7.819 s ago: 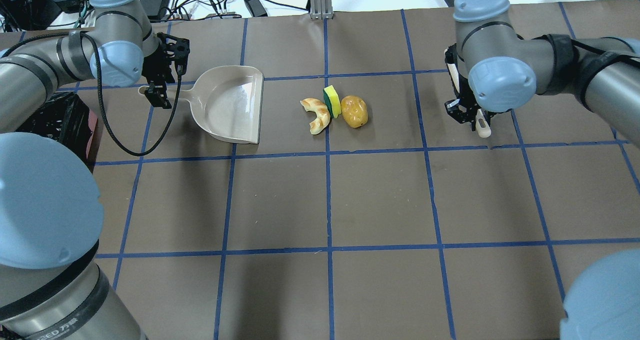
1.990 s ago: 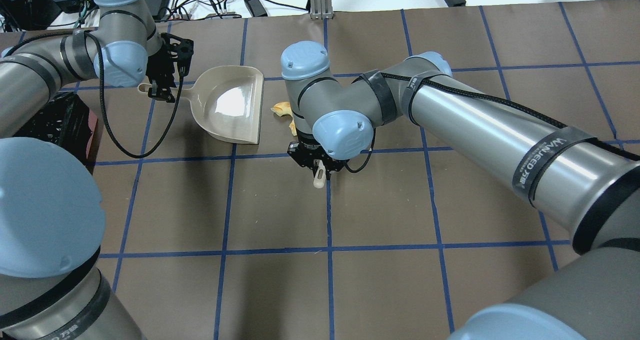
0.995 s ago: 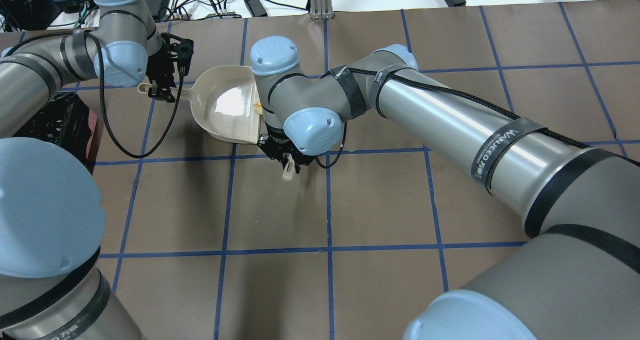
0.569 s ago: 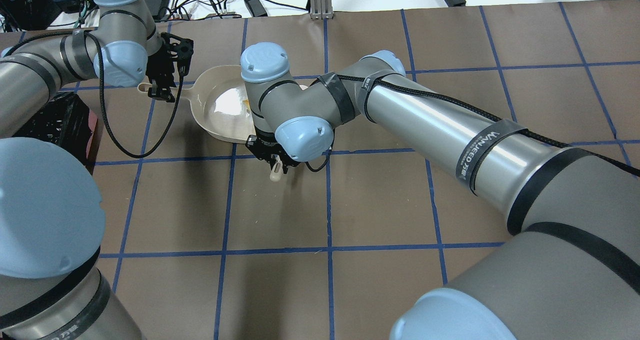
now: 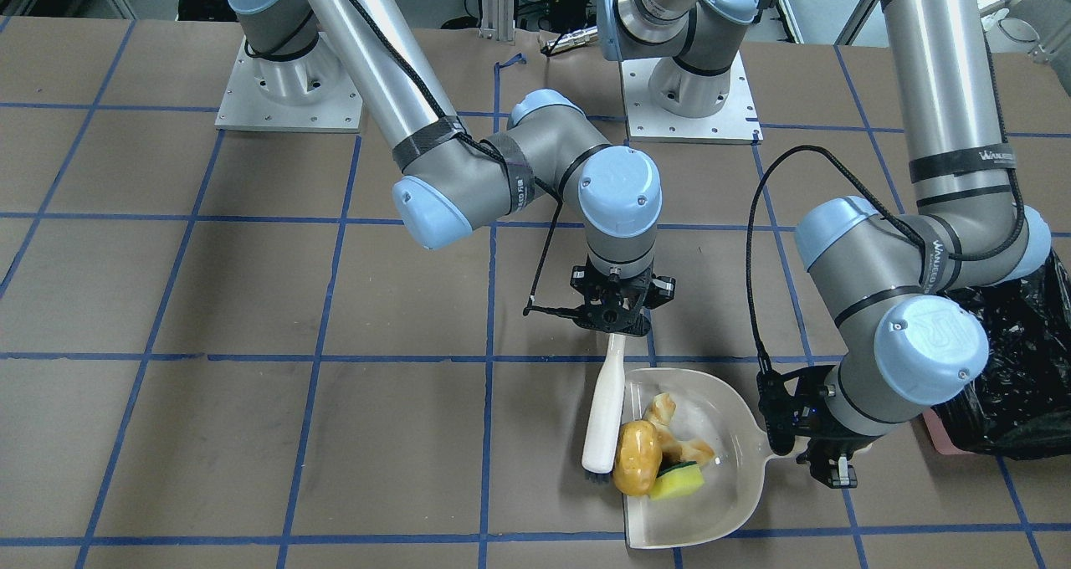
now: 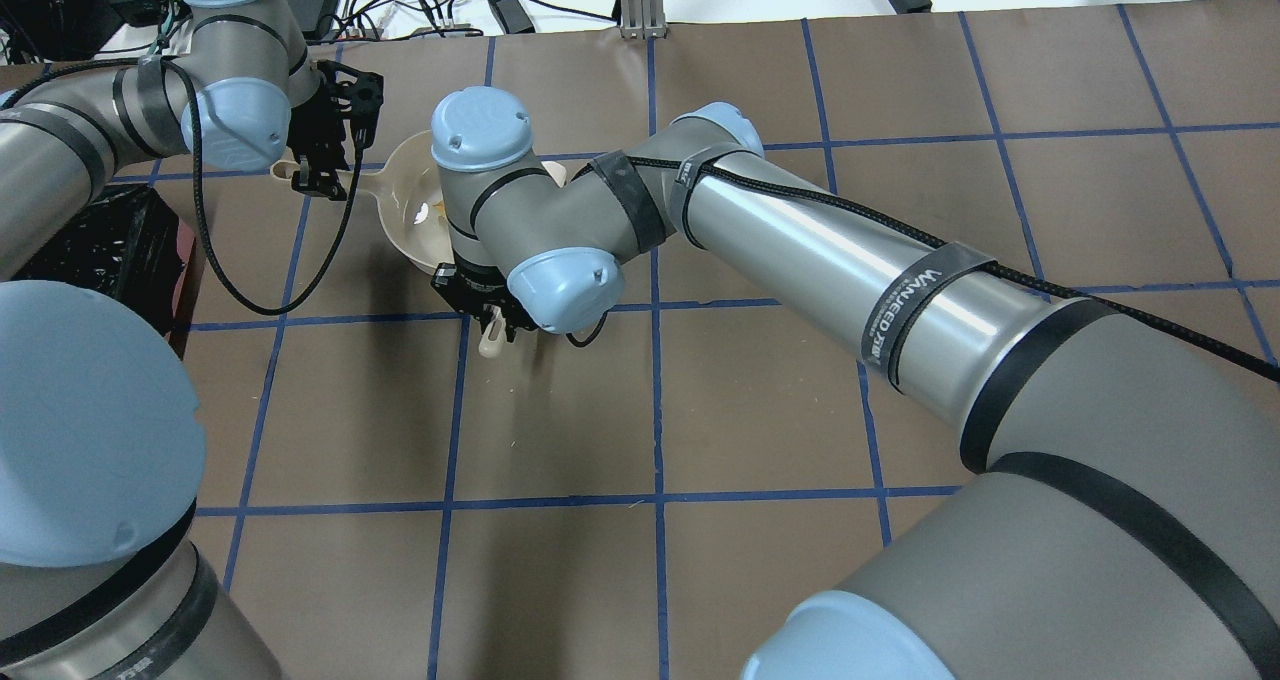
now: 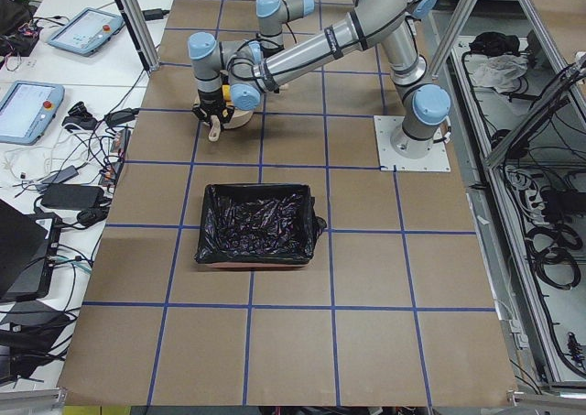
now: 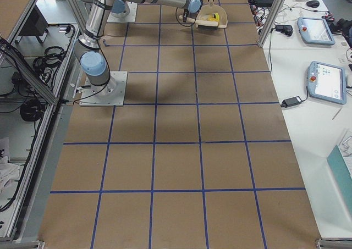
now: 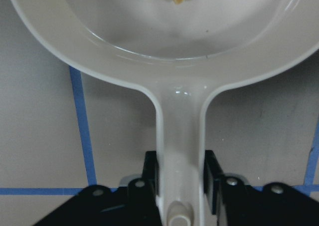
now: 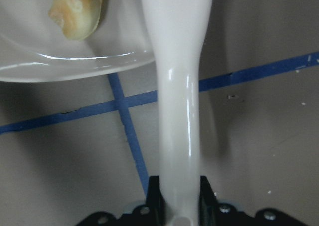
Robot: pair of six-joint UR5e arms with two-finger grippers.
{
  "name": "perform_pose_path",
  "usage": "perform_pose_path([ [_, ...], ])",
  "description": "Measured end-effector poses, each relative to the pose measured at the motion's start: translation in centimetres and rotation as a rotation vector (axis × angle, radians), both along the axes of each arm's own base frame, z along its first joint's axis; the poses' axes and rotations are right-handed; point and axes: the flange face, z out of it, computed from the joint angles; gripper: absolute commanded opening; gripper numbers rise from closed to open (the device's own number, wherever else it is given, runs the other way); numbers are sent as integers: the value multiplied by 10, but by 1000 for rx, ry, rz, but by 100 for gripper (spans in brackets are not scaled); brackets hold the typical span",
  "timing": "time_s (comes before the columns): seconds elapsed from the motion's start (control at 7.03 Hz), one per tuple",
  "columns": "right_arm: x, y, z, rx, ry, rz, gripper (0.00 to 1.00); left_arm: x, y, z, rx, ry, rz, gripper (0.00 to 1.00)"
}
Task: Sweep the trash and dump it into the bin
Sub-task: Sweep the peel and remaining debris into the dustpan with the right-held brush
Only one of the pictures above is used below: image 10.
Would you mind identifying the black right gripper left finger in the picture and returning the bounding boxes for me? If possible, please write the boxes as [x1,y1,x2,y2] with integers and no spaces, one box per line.
[146,176,165,226]

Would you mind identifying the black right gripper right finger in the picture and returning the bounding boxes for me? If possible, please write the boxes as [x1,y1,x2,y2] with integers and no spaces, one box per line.
[199,176,218,226]

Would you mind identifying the toy bread ring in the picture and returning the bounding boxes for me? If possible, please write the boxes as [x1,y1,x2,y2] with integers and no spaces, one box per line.
[47,0,106,41]

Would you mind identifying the beige dustpan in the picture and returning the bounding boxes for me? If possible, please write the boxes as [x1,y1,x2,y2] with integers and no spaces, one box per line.
[0,0,154,83]

